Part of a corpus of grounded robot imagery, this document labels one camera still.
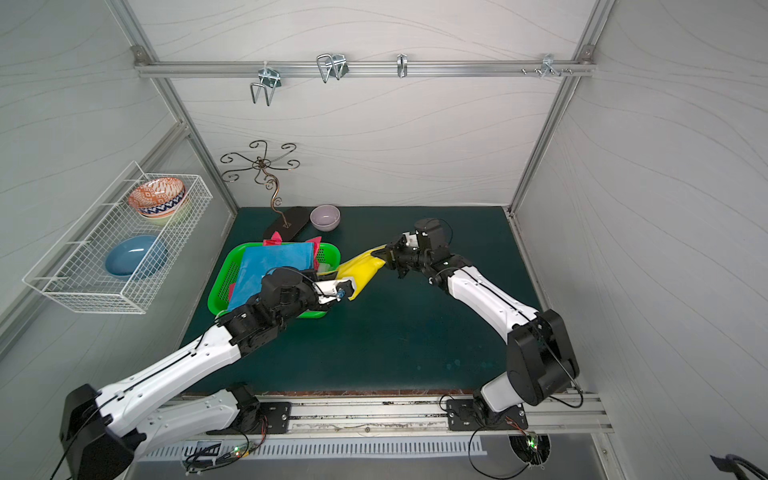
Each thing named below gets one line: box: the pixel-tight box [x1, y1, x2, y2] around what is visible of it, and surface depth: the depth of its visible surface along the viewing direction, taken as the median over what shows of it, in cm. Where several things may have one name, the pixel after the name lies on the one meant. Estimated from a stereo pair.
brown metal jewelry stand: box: [220, 140, 300, 229], surface depth 92 cm
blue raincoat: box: [228, 242, 315, 311], surface depth 95 cm
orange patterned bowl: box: [128, 177, 185, 219], surface depth 73 cm
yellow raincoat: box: [336, 244, 387, 301], surface depth 74 cm
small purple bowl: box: [309, 204, 341, 232], surface depth 114 cm
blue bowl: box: [105, 234, 168, 280], surface depth 66 cm
